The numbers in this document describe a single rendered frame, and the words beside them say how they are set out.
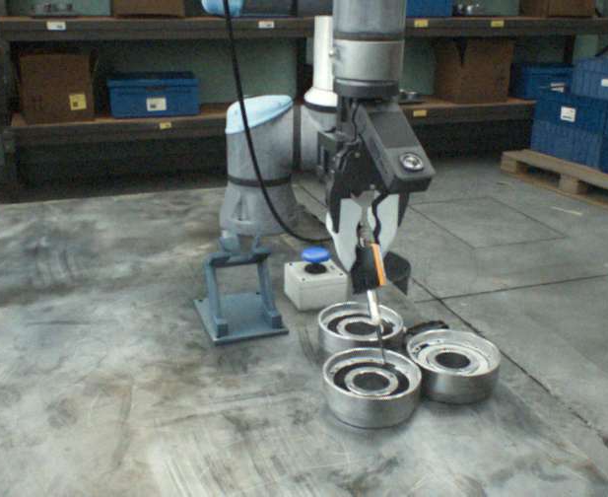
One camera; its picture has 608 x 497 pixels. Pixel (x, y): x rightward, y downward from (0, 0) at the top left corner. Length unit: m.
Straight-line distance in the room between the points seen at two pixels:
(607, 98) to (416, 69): 1.39
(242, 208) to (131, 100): 3.01
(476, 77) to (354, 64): 4.23
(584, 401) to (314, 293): 1.58
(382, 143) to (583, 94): 4.09
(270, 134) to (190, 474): 0.69
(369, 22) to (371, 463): 0.43
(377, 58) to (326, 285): 0.36
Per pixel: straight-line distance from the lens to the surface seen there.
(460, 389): 0.79
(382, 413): 0.74
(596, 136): 4.76
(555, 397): 2.43
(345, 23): 0.75
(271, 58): 4.89
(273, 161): 1.25
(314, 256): 0.98
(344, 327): 0.89
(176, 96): 4.27
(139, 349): 0.91
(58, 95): 4.19
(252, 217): 1.26
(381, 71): 0.75
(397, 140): 0.73
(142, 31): 4.11
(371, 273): 0.79
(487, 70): 5.00
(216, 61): 4.80
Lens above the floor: 1.23
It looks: 21 degrees down
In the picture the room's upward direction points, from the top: 1 degrees clockwise
